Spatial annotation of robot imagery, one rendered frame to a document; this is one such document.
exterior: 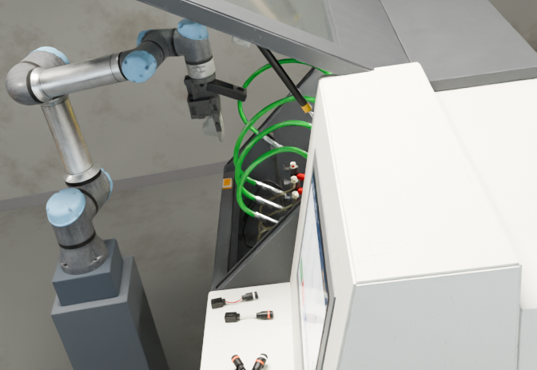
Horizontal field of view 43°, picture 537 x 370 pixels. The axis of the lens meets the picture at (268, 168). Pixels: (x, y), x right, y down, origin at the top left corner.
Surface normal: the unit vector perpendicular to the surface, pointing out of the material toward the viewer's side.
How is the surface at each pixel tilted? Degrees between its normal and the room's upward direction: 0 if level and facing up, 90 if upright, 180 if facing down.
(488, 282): 90
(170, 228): 0
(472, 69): 0
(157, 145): 90
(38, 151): 90
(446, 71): 0
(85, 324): 90
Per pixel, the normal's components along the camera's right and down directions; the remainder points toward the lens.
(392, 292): 0.00, 0.51
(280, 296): -0.15, -0.85
